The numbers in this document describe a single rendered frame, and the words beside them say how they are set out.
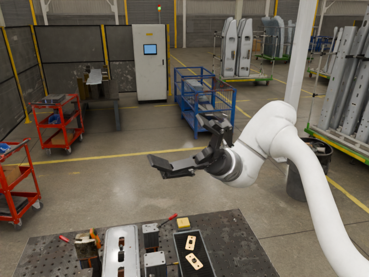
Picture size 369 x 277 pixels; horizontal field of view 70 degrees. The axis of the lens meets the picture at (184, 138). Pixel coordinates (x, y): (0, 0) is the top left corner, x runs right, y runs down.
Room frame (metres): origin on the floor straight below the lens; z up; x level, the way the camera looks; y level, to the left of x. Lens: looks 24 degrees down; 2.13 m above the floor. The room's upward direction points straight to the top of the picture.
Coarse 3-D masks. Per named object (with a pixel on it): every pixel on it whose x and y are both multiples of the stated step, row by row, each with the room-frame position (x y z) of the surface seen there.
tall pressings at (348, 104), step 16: (368, 16) 4.47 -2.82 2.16; (352, 32) 4.41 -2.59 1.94; (368, 32) 4.44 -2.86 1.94; (352, 48) 4.58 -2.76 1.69; (368, 48) 4.32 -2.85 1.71; (336, 64) 4.50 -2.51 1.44; (352, 64) 4.48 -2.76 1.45; (368, 64) 4.23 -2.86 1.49; (336, 80) 4.41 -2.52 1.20; (352, 80) 4.46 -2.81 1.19; (368, 80) 4.19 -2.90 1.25; (336, 96) 4.39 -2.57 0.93; (352, 96) 4.32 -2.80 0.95; (368, 96) 4.28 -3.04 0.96; (336, 112) 4.49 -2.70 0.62; (352, 112) 4.23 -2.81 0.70; (368, 112) 3.97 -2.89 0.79; (320, 128) 4.46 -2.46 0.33; (336, 128) 4.46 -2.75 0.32; (352, 128) 4.17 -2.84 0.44; (368, 128) 3.89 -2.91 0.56
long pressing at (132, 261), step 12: (120, 228) 1.22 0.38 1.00; (132, 228) 1.22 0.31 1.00; (108, 240) 1.12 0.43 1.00; (132, 240) 1.12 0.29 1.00; (108, 252) 1.04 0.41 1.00; (132, 252) 1.04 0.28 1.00; (108, 264) 0.96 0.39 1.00; (120, 264) 0.96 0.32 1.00; (132, 264) 0.96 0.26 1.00; (108, 276) 0.89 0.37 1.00; (132, 276) 0.89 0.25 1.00
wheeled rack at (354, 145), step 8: (320, 56) 4.60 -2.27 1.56; (352, 56) 4.35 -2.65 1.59; (360, 56) 4.24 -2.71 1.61; (320, 64) 4.59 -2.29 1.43; (312, 96) 4.59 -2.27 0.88; (312, 104) 4.58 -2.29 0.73; (312, 128) 4.57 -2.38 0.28; (312, 136) 4.48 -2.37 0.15; (320, 136) 4.22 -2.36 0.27; (328, 136) 4.19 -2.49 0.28; (336, 136) 4.17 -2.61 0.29; (344, 136) 4.18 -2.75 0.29; (352, 136) 4.09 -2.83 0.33; (360, 136) 4.15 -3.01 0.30; (328, 144) 4.03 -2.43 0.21; (336, 144) 3.90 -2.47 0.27; (344, 144) 3.88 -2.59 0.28; (352, 144) 3.87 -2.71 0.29; (360, 144) 3.88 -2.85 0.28; (368, 144) 3.87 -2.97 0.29; (344, 152) 3.72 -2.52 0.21; (352, 152) 3.61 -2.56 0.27; (360, 152) 3.59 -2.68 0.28; (368, 152) 3.58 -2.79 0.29; (352, 160) 3.76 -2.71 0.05; (360, 160) 3.45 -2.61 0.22; (368, 160) 3.35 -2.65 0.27
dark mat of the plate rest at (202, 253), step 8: (192, 232) 1.02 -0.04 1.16; (176, 240) 0.97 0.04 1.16; (184, 240) 0.97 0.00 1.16; (200, 240) 0.97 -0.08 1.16; (184, 248) 0.92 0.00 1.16; (200, 248) 0.92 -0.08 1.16; (184, 256) 0.87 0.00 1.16; (200, 256) 0.87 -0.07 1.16; (184, 264) 0.83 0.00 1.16; (208, 264) 0.83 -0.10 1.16; (184, 272) 0.79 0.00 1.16; (192, 272) 0.79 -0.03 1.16; (200, 272) 0.79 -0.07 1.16; (208, 272) 0.79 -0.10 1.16
